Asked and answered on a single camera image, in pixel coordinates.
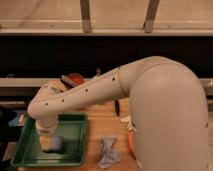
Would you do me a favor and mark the orange carrot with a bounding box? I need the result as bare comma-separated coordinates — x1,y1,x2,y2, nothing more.
127,131,136,160

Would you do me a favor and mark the blue sponge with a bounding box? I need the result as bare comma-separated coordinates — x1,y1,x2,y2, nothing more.
47,135,63,152

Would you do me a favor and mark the orange bowl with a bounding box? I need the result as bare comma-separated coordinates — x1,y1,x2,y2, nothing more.
67,73,84,86

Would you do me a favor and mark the grey brush in bowl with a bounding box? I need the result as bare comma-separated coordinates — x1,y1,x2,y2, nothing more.
61,75,77,88

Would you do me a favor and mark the green plastic tray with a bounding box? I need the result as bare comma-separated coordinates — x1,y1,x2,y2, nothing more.
11,113,88,167

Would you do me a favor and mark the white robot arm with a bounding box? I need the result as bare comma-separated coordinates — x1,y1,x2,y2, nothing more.
28,56,208,171

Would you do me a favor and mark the black handled knife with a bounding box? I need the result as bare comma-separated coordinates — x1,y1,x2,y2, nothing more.
114,100,120,117

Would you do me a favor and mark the crumpled blue-grey cloth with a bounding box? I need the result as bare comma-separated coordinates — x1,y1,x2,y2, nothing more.
98,137,122,169

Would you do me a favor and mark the black bag at left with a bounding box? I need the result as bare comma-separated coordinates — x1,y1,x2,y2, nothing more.
0,105,21,171

